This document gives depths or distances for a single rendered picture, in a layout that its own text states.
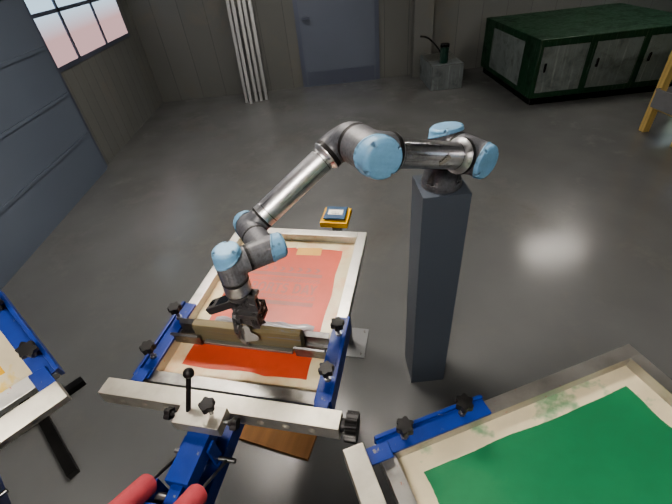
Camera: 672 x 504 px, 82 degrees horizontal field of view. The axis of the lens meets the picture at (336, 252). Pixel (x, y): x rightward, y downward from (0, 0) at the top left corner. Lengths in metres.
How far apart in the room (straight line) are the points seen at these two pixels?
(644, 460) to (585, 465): 0.14
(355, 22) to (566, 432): 6.64
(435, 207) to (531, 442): 0.80
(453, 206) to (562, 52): 4.67
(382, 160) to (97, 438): 2.15
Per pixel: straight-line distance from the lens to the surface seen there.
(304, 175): 1.12
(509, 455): 1.13
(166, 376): 1.31
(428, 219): 1.50
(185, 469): 1.07
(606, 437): 1.23
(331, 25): 7.15
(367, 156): 1.01
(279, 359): 1.26
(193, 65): 7.55
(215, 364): 1.31
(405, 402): 2.25
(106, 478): 2.47
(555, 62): 6.03
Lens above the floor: 1.95
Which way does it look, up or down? 39 degrees down
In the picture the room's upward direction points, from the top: 6 degrees counter-clockwise
